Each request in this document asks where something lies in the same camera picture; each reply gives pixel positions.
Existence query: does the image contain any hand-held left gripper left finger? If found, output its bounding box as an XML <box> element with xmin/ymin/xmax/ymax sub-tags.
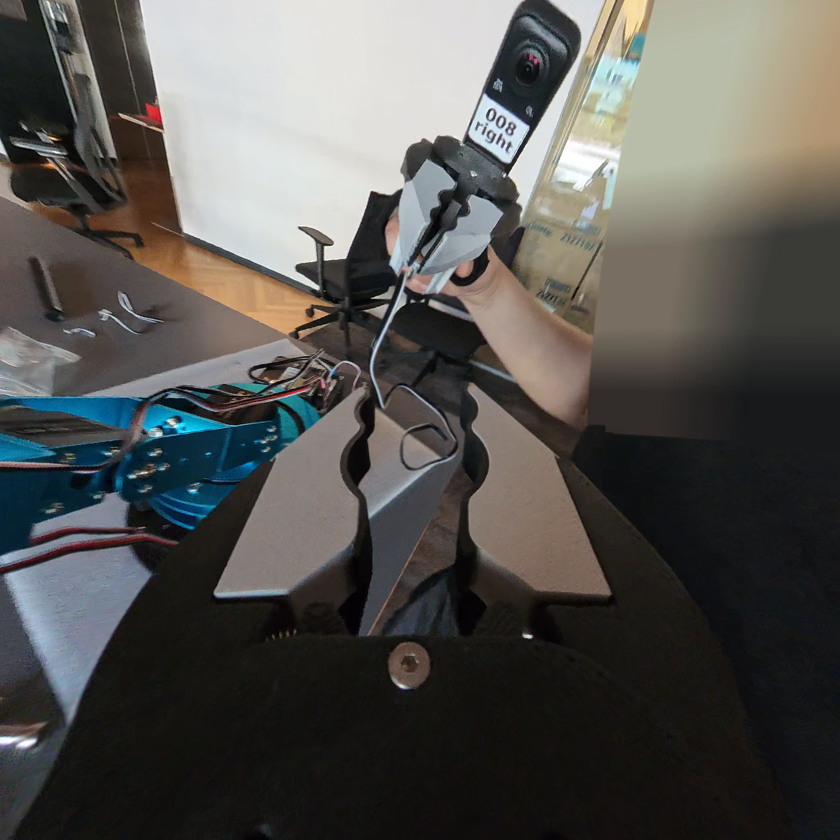
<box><xmin>213</xmin><ymin>387</ymin><xmax>375</xmax><ymax>601</ymax></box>

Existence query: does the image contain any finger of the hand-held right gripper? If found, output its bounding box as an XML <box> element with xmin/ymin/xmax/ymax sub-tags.
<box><xmin>389</xmin><ymin>164</ymin><xmax>460</xmax><ymax>273</ymax></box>
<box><xmin>420</xmin><ymin>193</ymin><xmax>508</xmax><ymax>294</ymax></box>

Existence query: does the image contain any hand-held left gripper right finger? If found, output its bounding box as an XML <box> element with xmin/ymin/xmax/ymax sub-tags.
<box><xmin>459</xmin><ymin>384</ymin><xmax>614</xmax><ymax>605</ymax></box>

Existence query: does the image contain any blue toy robot arm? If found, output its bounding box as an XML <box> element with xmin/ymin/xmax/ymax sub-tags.
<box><xmin>0</xmin><ymin>354</ymin><xmax>362</xmax><ymax>572</ymax></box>

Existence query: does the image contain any person's right forearm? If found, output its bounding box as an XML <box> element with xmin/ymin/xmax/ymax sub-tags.
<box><xmin>459</xmin><ymin>262</ymin><xmax>595</xmax><ymax>429</ymax></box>

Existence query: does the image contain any person's right hand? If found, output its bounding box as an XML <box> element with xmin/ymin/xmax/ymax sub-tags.
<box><xmin>384</xmin><ymin>210</ymin><xmax>509</xmax><ymax>306</ymax></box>

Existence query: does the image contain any black office chair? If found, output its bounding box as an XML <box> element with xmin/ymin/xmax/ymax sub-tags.
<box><xmin>289</xmin><ymin>190</ymin><xmax>490</xmax><ymax>388</ymax></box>
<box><xmin>10</xmin><ymin>72</ymin><xmax>145</xmax><ymax>260</ymax></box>

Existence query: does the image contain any large cardboard box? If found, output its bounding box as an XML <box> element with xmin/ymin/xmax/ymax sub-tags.
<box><xmin>515</xmin><ymin>52</ymin><xmax>621</xmax><ymax>322</ymax></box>

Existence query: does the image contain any white foam sheet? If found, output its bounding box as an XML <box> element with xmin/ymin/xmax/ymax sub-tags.
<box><xmin>0</xmin><ymin>338</ymin><xmax>463</xmax><ymax>742</ymax></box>

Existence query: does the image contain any robot control circuit board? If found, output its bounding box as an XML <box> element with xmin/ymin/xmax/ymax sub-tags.
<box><xmin>249</xmin><ymin>353</ymin><xmax>363</xmax><ymax>411</ymax></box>

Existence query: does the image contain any person's dark shirt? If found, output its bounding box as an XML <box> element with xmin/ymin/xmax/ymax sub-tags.
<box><xmin>571</xmin><ymin>425</ymin><xmax>840</xmax><ymax>840</ymax></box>

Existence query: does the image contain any pile of small plastic bags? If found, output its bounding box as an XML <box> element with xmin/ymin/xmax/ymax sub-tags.
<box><xmin>0</xmin><ymin>327</ymin><xmax>83</xmax><ymax>395</ymax></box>

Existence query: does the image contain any black cylindrical tool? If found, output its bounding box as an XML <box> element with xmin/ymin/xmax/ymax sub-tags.
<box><xmin>28</xmin><ymin>256</ymin><xmax>67</xmax><ymax>322</ymax></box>

